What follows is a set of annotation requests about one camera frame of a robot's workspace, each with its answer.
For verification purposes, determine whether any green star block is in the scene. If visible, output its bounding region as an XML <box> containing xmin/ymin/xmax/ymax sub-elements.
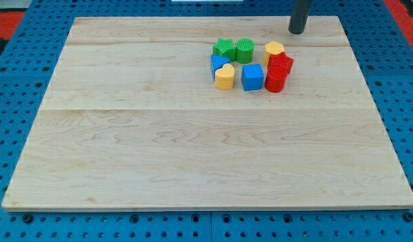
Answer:
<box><xmin>213</xmin><ymin>38</ymin><xmax>236</xmax><ymax>61</ymax></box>

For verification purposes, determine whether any red star block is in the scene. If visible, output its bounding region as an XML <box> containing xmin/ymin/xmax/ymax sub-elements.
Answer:
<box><xmin>267</xmin><ymin>52</ymin><xmax>294</xmax><ymax>74</ymax></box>

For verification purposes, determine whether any yellow heart block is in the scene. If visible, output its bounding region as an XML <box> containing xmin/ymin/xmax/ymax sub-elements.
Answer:
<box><xmin>215</xmin><ymin>63</ymin><xmax>235</xmax><ymax>90</ymax></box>

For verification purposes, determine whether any blue triangle block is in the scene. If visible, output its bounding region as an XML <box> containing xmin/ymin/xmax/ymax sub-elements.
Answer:
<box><xmin>210</xmin><ymin>54</ymin><xmax>231</xmax><ymax>81</ymax></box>

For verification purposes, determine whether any blue cube block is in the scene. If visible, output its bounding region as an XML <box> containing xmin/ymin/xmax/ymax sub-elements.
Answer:
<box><xmin>241</xmin><ymin>64</ymin><xmax>264</xmax><ymax>91</ymax></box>

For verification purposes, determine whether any light wooden board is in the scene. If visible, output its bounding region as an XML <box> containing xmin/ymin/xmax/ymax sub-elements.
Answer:
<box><xmin>1</xmin><ymin>16</ymin><xmax>413</xmax><ymax>212</ymax></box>

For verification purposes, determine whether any red cylinder block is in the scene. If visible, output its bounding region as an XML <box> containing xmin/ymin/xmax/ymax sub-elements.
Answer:
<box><xmin>264</xmin><ymin>66</ymin><xmax>288</xmax><ymax>93</ymax></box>

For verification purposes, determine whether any green cylinder block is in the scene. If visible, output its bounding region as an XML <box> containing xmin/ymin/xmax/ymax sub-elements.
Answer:
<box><xmin>235</xmin><ymin>38</ymin><xmax>255</xmax><ymax>64</ymax></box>

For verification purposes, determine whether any yellow hexagon block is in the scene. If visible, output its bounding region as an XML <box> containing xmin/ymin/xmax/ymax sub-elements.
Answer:
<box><xmin>264</xmin><ymin>42</ymin><xmax>285</xmax><ymax>65</ymax></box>

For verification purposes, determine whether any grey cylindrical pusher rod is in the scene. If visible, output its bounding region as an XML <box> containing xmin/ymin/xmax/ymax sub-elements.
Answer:
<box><xmin>288</xmin><ymin>0</ymin><xmax>312</xmax><ymax>34</ymax></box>

